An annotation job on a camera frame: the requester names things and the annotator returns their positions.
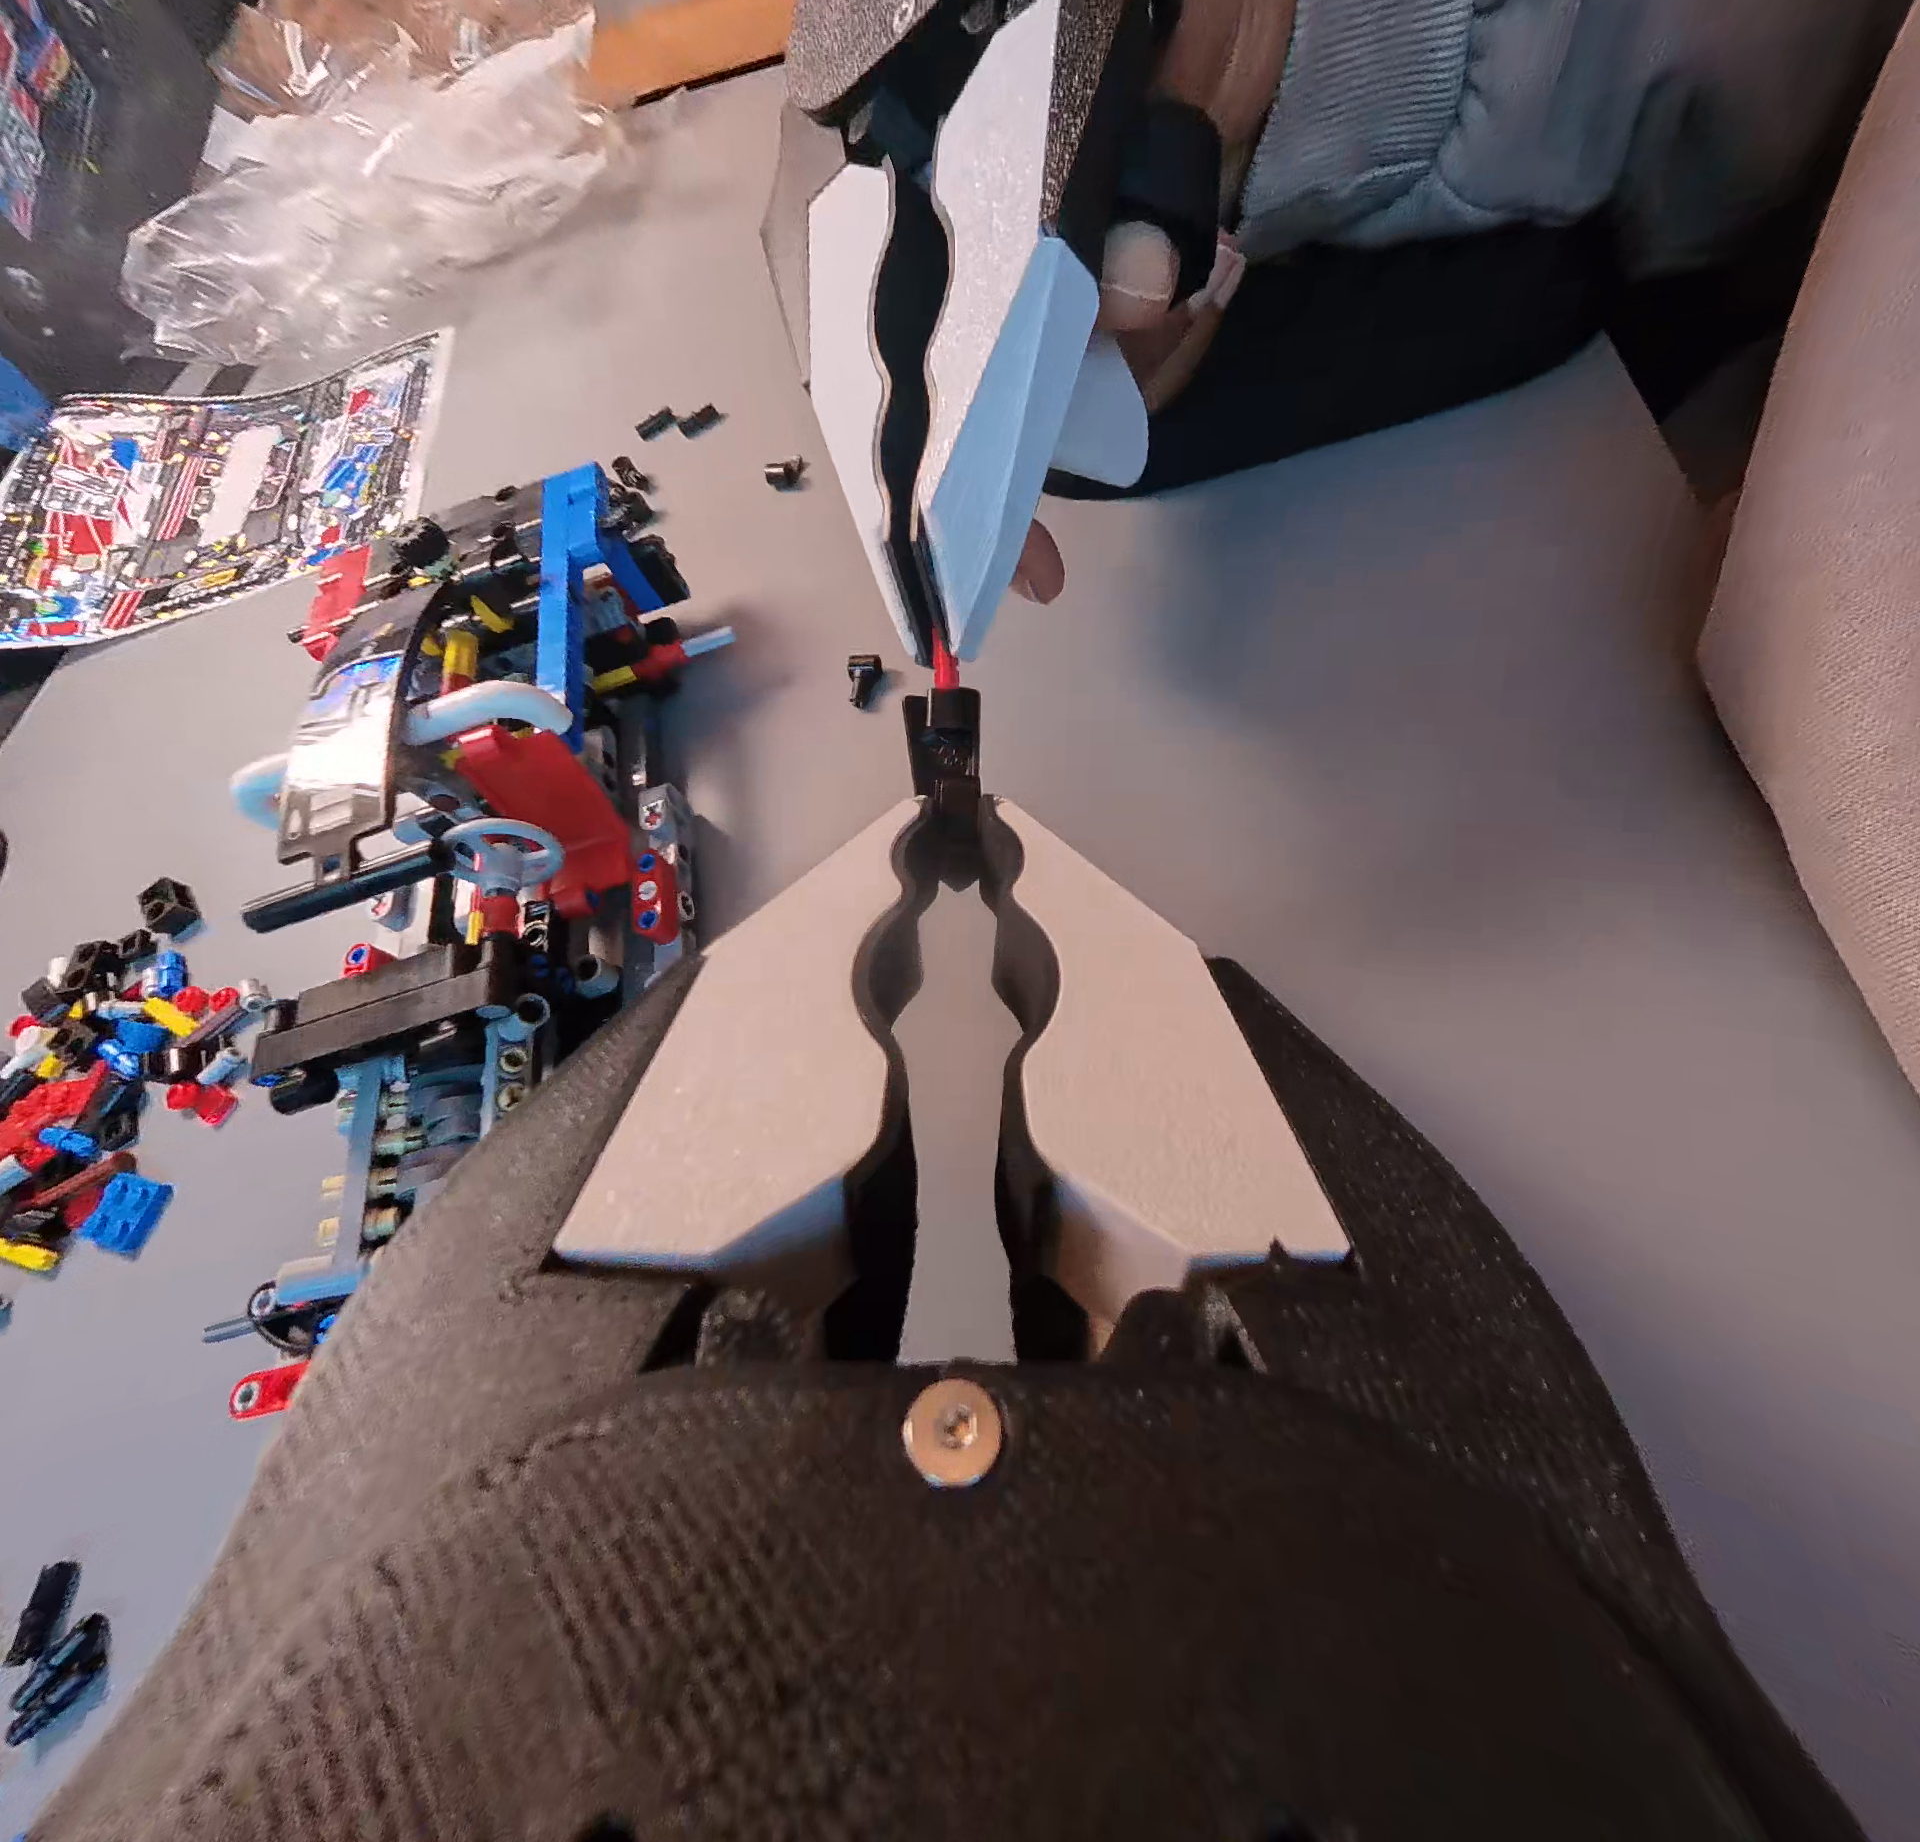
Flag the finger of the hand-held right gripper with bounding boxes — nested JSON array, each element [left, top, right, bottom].
[[911, 0, 1104, 667], [806, 159, 943, 670]]

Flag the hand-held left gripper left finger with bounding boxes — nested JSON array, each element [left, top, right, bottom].
[[548, 793, 929, 1331]]

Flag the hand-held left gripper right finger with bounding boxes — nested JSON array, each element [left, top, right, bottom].
[[977, 793, 1355, 1360]]

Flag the lego car chassis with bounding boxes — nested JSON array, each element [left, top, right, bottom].
[[203, 463, 739, 1428]]

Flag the black lego connector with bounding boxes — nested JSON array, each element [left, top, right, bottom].
[[898, 684, 987, 892]]

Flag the pile of colourful lego pieces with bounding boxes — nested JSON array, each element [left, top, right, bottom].
[[0, 875, 275, 1278]]

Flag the lego set box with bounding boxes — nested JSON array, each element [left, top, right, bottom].
[[0, 0, 227, 420]]

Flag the person's right hand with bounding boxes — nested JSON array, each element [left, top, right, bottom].
[[1008, 0, 1301, 610]]

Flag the brown cardboard sheet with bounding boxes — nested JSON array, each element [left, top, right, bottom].
[[583, 0, 804, 115]]

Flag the black padded armrest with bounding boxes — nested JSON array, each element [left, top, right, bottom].
[[1049, 215, 1759, 504]]

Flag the clear plastic bags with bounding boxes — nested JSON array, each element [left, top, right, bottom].
[[119, 0, 627, 370]]

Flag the colourful sticker sheet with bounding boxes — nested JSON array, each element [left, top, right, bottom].
[[0, 327, 455, 654]]

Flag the person's beige sweatshirt torso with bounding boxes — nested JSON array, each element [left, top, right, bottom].
[[1694, 0, 1920, 1098]]

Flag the pile of black blue pins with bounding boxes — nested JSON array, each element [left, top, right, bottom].
[[0, 1560, 115, 1750]]

